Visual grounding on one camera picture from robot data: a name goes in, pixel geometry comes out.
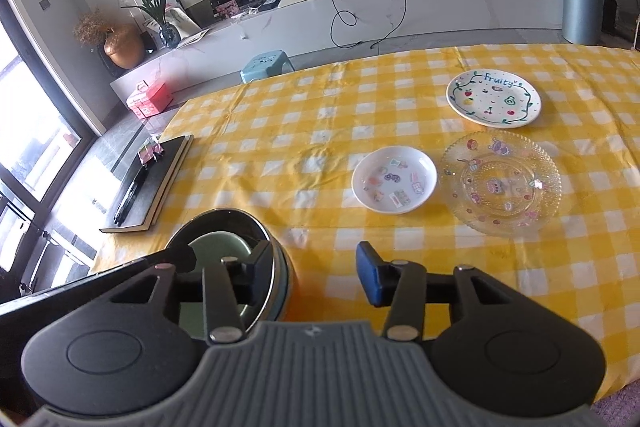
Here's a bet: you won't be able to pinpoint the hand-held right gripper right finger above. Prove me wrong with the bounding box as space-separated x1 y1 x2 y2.
356 242 521 342

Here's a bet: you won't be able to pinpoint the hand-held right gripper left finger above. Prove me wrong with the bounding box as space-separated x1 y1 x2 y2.
107 241 275 344

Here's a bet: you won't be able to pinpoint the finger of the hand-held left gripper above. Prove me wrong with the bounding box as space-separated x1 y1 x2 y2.
100 246 197 295

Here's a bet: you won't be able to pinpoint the blue steel bowl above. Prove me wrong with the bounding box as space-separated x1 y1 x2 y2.
164 208 296 323

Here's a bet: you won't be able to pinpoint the green ceramic bowl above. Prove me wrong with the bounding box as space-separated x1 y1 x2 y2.
177 231 256 343

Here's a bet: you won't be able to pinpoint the small white sticker plate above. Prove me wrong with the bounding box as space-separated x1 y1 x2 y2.
351 146 438 214

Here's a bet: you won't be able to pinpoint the clear glass plate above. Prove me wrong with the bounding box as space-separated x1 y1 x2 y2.
440 130 562 237

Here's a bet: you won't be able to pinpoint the white fruit-print plate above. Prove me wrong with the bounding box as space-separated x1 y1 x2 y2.
446 69 542 129

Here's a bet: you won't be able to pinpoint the black notebook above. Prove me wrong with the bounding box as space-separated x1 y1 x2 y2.
99 134 195 234

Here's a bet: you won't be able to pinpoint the yellow checkered tablecloth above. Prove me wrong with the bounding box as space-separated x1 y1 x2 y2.
90 43 640 408

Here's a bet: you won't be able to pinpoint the pink box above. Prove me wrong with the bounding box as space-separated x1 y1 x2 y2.
126 81 173 120

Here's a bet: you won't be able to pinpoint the blue plastic stool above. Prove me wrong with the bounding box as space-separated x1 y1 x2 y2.
240 50 293 82

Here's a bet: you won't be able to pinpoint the bronze vase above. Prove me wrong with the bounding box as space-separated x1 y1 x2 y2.
103 25 146 70

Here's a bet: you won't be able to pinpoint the white booklet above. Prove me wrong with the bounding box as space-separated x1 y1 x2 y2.
177 28 211 48

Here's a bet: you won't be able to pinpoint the green plant in blue vase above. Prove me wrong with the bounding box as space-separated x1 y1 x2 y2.
122 0 183 50

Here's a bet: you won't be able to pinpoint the white tote bag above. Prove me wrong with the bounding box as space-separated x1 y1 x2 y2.
165 0 201 40

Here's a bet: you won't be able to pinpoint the dried flowers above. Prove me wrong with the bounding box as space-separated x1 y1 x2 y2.
74 9 113 50

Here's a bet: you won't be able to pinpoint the white marble TV cabinet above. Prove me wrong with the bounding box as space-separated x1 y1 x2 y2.
109 0 576 95

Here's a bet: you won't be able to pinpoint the purple rug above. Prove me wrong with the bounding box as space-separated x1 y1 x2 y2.
592 387 640 427

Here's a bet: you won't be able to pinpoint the grey metal trash can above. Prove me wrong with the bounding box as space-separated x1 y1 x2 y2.
559 0 606 45

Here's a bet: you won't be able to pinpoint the black window frame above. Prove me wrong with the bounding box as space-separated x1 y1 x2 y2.
0 0 98 303

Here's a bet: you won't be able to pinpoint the black cable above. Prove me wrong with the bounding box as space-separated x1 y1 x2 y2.
330 0 407 50

